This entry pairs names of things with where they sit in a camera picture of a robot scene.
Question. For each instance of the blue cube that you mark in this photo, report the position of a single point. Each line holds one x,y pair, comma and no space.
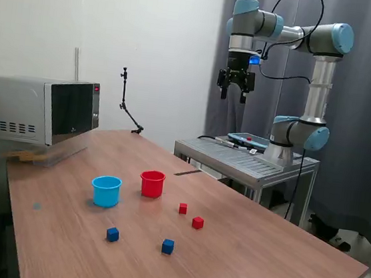
112,235
167,247

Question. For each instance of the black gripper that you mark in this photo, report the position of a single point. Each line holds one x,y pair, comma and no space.
238,62

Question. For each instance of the white QR label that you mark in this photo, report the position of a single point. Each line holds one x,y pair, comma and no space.
253,150

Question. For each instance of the clear plastic box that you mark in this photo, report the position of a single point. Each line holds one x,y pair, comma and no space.
63,155

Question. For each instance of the grey curtain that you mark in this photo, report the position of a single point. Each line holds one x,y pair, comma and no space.
361,98

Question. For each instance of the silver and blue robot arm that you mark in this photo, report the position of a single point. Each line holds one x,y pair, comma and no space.
321,94

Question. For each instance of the silver microwave oven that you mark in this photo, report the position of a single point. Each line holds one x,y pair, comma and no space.
15,106

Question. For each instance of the black tape strip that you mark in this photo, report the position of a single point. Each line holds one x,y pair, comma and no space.
185,172

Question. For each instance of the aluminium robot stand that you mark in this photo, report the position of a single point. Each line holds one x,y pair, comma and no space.
237,158

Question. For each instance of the blue plastic cup bin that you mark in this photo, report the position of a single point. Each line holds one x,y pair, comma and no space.
105,193

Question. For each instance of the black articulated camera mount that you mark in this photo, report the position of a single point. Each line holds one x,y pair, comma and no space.
123,95

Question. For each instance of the red cube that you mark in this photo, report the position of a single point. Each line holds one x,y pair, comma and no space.
197,223
183,209

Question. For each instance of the blue teach pendant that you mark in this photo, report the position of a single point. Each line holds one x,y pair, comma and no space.
249,141

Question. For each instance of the grey round sticker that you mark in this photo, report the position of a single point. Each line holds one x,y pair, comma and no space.
36,206

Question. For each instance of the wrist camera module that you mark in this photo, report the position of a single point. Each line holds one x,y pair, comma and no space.
255,59

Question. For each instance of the wooden blocks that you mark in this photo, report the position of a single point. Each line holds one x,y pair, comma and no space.
19,156

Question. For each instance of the white wall pipe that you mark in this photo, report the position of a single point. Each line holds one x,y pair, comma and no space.
76,66

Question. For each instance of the red plastic cup bin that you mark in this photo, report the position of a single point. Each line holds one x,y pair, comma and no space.
151,188

